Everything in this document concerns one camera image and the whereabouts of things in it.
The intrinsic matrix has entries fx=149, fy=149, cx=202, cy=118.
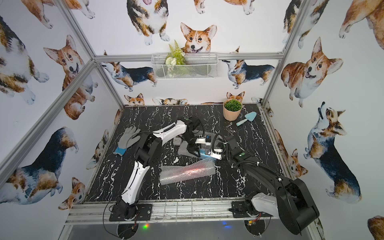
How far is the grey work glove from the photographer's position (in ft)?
3.18

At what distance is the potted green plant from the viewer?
1.06 metres

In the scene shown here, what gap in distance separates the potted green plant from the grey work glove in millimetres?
629

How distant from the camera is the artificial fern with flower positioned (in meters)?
0.83
